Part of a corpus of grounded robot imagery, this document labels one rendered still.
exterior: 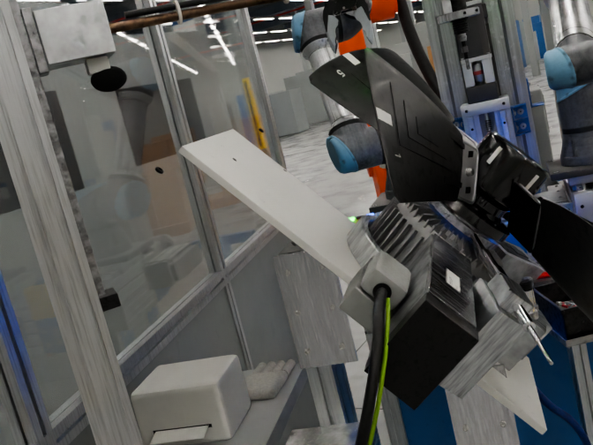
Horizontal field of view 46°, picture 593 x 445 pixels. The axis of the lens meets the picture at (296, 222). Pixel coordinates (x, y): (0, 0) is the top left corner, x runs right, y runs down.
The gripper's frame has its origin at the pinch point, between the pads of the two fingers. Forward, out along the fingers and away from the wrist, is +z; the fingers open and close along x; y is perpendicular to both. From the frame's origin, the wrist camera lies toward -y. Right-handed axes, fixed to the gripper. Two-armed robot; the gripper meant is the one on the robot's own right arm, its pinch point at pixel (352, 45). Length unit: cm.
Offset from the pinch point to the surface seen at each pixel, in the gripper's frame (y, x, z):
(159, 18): -80, 16, -6
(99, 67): -86, 23, -1
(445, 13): -54, -23, 1
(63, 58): -90, 26, -3
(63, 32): -90, 25, -7
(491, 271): -80, -22, 38
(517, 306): -89, -25, 40
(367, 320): -92, -6, 38
